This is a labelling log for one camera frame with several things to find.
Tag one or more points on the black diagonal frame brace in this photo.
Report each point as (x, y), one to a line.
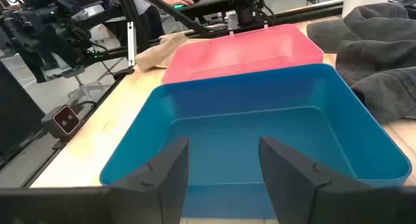
(175, 11)

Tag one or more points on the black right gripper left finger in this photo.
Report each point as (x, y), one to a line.
(169, 172)

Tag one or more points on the black monitor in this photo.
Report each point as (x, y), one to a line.
(16, 113)

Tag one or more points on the black table edge rail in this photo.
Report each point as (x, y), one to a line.
(292, 11)

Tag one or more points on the pink plastic bin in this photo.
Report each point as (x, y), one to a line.
(243, 52)

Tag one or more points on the dark grey cap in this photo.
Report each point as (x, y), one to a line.
(390, 94)
(373, 58)
(373, 22)

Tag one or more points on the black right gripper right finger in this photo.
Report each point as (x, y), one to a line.
(286, 172)

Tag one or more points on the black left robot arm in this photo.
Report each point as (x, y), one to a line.
(243, 6)

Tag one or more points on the grey office chair base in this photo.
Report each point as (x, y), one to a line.
(87, 87)

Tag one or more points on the black robot equipment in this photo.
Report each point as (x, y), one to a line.
(48, 26)

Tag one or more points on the black aluminium frame post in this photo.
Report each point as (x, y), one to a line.
(133, 19)

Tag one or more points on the white metal bracket strip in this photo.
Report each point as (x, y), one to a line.
(131, 43)

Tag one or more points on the small camera with red face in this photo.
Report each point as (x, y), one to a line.
(66, 120)

